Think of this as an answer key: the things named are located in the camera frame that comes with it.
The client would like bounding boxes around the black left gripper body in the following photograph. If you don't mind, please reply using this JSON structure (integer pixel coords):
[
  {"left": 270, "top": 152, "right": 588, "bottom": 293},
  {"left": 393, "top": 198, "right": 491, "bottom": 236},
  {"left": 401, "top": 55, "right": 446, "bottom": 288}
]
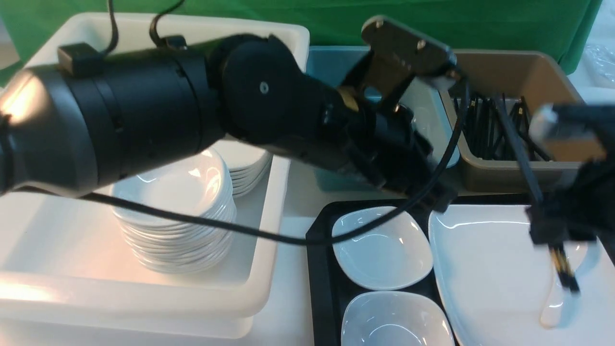
[{"left": 332, "top": 91, "right": 458, "bottom": 212}]

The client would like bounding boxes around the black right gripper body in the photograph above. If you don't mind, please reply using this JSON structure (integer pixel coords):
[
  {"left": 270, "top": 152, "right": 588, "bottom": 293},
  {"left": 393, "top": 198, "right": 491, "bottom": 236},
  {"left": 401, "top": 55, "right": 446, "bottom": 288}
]
[{"left": 526, "top": 103, "right": 615, "bottom": 246}]

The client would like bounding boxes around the black chopsticks pair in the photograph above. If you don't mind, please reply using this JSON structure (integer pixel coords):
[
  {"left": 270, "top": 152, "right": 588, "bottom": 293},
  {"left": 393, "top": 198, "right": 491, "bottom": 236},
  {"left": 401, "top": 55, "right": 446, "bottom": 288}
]
[{"left": 492, "top": 94, "right": 580, "bottom": 295}]

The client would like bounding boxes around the white soup spoon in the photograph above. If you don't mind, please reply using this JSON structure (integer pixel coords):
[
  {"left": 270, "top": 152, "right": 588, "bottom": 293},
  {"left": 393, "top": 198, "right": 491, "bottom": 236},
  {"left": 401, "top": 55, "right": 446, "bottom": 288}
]
[{"left": 540, "top": 242, "right": 600, "bottom": 329}]

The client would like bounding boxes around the white small bowl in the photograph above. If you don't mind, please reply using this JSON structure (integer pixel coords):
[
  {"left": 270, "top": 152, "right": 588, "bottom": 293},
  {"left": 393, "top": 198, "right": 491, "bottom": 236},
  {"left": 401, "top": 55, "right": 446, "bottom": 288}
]
[
  {"left": 332, "top": 212, "right": 433, "bottom": 291},
  {"left": 340, "top": 291, "right": 455, "bottom": 346}
]

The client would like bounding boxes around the large white rice plate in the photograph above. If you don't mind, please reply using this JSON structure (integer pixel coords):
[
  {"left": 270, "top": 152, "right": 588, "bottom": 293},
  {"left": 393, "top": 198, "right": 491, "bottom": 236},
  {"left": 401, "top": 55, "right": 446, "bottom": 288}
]
[{"left": 428, "top": 205, "right": 615, "bottom": 346}]

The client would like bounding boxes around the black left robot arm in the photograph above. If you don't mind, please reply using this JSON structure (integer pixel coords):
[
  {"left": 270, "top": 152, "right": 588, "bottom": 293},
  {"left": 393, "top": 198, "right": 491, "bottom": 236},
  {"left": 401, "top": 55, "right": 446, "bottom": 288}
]
[{"left": 1, "top": 34, "right": 436, "bottom": 198}]

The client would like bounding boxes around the blue plastic bin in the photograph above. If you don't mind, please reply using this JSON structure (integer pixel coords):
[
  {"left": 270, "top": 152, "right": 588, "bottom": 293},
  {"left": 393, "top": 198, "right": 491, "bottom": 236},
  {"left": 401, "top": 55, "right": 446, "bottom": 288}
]
[{"left": 306, "top": 46, "right": 452, "bottom": 192}]

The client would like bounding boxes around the pile of black chopsticks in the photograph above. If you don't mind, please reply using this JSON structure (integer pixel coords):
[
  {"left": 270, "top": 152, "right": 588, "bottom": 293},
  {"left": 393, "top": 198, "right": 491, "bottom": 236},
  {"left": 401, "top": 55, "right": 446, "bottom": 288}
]
[{"left": 463, "top": 92, "right": 552, "bottom": 161}]

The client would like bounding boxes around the stack of white rectangular plates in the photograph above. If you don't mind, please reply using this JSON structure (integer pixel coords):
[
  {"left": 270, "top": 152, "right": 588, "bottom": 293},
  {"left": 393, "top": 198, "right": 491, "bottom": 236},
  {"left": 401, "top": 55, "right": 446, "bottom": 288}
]
[{"left": 211, "top": 140, "right": 273, "bottom": 198}]

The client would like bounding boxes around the brown plastic bin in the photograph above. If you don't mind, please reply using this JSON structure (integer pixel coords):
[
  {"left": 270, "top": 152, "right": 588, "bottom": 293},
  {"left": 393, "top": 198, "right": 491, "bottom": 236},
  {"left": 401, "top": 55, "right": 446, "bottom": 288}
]
[{"left": 455, "top": 49, "right": 605, "bottom": 193}]

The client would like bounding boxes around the black serving tray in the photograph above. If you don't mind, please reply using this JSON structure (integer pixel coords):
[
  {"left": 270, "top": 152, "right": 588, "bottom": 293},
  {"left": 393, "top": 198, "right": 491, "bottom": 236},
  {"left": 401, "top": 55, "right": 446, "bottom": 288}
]
[{"left": 306, "top": 192, "right": 615, "bottom": 346}]

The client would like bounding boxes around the stack of white small bowls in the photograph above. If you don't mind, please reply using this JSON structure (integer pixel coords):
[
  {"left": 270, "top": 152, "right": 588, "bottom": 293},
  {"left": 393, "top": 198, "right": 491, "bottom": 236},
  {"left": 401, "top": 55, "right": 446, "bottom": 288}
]
[{"left": 110, "top": 147, "right": 237, "bottom": 274}]

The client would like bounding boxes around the green cloth backdrop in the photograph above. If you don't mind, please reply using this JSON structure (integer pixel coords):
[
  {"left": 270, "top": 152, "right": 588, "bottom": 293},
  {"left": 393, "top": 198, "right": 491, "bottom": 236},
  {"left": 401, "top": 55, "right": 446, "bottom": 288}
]
[{"left": 0, "top": 0, "right": 602, "bottom": 85}]

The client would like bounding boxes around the large white plastic tub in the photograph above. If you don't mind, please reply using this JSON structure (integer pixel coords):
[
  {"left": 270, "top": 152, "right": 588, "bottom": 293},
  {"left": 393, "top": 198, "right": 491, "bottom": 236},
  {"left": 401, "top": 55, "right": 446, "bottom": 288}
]
[{"left": 1, "top": 12, "right": 310, "bottom": 339}]

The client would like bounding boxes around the black camera cable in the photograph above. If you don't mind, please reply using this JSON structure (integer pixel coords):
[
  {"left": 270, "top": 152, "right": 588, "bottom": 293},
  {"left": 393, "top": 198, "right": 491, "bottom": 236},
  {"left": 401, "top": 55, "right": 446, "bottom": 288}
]
[{"left": 10, "top": 79, "right": 471, "bottom": 247}]

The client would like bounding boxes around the tan wrist camera mount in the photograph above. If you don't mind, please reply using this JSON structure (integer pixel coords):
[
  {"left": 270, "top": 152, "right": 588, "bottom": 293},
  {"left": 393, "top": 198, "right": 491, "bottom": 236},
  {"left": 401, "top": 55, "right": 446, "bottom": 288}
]
[{"left": 341, "top": 15, "right": 464, "bottom": 111}]

